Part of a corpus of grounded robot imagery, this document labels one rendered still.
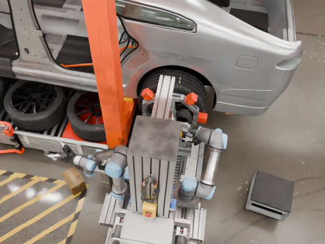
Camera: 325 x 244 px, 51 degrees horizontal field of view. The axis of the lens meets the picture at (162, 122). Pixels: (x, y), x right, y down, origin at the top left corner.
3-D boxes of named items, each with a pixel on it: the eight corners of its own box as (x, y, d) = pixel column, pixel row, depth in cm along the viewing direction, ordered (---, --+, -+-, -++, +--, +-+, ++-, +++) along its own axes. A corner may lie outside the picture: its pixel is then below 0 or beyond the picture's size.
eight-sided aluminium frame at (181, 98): (194, 130, 355) (201, 97, 311) (194, 135, 351) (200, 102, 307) (143, 122, 359) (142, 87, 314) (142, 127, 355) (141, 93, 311)
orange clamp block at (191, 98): (191, 99, 318) (198, 95, 311) (190, 106, 313) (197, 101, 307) (185, 95, 315) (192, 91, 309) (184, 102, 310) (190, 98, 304)
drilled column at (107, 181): (113, 180, 382) (110, 162, 348) (110, 188, 376) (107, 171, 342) (104, 178, 383) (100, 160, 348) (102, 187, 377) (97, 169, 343)
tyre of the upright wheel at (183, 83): (220, 93, 341) (170, 56, 312) (218, 112, 327) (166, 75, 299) (177, 118, 387) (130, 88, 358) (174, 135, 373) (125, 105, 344)
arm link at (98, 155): (127, 138, 239) (93, 147, 275) (120, 150, 233) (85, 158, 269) (138, 148, 244) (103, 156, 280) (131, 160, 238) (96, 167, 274)
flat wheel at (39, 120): (9, 137, 378) (2, 125, 359) (10, 92, 415) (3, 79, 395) (70, 127, 389) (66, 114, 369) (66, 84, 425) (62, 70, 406)
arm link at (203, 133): (193, 141, 267) (196, 135, 315) (207, 144, 265) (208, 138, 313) (197, 127, 266) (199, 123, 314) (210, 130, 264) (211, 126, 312)
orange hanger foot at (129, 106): (138, 100, 383) (137, 79, 354) (127, 139, 353) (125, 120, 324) (123, 98, 384) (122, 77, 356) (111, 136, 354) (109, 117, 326)
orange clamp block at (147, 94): (154, 92, 319) (147, 87, 314) (153, 99, 315) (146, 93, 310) (149, 95, 323) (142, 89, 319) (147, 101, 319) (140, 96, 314)
